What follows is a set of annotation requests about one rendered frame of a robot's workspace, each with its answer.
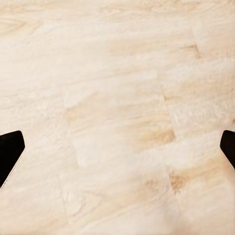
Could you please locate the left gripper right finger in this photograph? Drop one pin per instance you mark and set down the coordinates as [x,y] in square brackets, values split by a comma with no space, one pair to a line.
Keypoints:
[227,145]

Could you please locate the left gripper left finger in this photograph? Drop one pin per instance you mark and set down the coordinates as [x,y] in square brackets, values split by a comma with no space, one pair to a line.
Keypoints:
[11,147]

